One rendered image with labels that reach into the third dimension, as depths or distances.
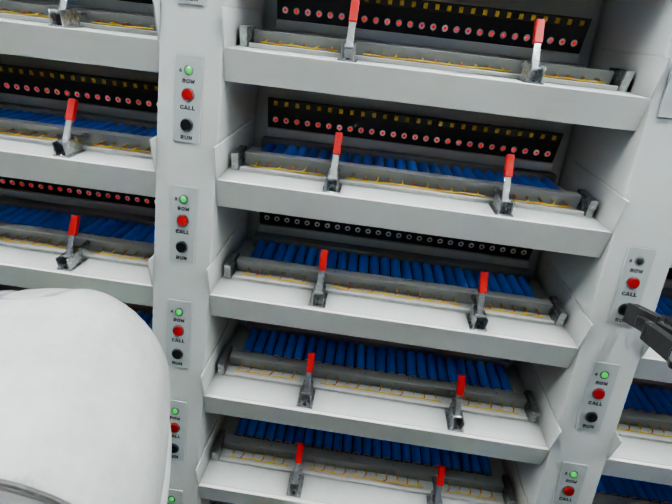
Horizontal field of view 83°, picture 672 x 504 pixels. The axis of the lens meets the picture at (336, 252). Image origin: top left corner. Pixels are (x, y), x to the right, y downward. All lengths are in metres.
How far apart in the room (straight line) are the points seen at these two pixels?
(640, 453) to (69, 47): 1.14
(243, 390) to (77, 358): 0.58
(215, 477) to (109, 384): 0.70
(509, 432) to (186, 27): 0.83
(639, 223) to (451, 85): 0.34
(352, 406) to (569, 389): 0.36
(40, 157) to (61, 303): 0.56
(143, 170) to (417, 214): 0.43
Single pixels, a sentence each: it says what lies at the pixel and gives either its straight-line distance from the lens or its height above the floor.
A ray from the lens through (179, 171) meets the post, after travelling 0.65.
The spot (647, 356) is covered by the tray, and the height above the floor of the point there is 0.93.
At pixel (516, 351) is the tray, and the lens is 0.71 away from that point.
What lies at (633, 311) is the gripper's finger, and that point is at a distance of 0.72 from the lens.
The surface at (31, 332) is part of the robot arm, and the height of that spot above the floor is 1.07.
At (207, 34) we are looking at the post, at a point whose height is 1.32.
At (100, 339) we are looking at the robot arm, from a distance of 0.22.
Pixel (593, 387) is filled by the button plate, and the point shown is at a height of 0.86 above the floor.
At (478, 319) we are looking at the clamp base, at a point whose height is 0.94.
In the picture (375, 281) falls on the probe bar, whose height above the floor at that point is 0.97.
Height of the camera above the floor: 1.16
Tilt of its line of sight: 13 degrees down
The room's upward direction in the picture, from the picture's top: 7 degrees clockwise
